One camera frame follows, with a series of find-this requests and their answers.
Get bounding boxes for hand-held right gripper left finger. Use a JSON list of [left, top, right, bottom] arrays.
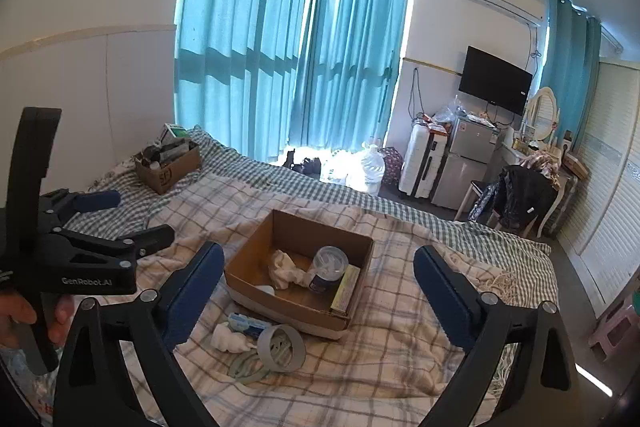
[[52, 241, 225, 427]]

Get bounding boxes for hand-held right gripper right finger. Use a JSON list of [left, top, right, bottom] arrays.
[[413, 245, 583, 427]]

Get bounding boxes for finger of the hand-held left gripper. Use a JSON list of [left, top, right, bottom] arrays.
[[120, 224, 176, 259], [67, 189, 122, 215]]

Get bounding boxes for person's left hand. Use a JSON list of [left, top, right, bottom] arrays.
[[0, 292, 76, 350]]

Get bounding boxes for white tissue wad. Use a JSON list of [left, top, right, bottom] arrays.
[[212, 322, 257, 354]]

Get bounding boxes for blue white tube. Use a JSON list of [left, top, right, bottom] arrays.
[[227, 312, 272, 339]]

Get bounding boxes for small cardboard box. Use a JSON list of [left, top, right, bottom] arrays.
[[133, 140, 203, 196]]

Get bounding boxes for crumpled white tissue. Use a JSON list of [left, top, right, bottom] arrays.
[[268, 249, 317, 291]]

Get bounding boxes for yellow green carton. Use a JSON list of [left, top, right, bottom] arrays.
[[330, 264, 362, 314]]

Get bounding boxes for green white carton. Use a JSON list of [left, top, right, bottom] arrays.
[[159, 123, 194, 148]]

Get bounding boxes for grey tape roll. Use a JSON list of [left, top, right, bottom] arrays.
[[257, 324, 307, 373]]

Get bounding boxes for clear cotton swab jar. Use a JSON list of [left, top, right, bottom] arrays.
[[308, 246, 349, 294]]

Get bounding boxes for chair with black jacket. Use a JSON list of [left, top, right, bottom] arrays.
[[467, 164, 559, 239]]

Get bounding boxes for silver mini fridge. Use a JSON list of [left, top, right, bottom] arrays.
[[431, 114, 500, 210]]

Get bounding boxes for white suitcase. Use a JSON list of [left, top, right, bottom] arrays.
[[399, 119, 452, 200]]

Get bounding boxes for patterned dark bag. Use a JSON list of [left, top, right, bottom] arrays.
[[381, 146, 405, 196]]

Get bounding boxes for plaid cream blanket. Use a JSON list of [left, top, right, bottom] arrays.
[[97, 171, 518, 427]]

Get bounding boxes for white plastic bags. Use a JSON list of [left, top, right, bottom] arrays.
[[346, 142, 386, 196]]

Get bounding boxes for green checked bedsheet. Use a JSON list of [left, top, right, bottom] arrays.
[[40, 125, 560, 308]]

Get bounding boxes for black shoes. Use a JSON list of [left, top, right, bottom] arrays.
[[283, 148, 322, 176]]

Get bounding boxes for pink plastic stool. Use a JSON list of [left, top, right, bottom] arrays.
[[587, 301, 640, 363]]

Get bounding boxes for white dressing table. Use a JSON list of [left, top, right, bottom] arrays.
[[492, 139, 588, 238]]

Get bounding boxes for clear plastic bags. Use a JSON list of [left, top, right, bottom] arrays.
[[318, 149, 362, 184]]

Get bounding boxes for white wardrobe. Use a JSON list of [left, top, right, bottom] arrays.
[[556, 58, 640, 320]]

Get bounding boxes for oval white mirror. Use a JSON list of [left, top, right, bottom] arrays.
[[523, 86, 561, 146]]

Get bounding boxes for wide teal curtain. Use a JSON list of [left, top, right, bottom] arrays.
[[172, 0, 321, 162]]

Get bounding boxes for narrow teal curtain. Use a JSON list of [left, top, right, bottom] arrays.
[[538, 0, 602, 150]]

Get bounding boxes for pale green ring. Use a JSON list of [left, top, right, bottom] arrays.
[[229, 349, 274, 384]]

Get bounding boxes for black wall television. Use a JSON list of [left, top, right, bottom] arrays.
[[458, 45, 534, 117]]

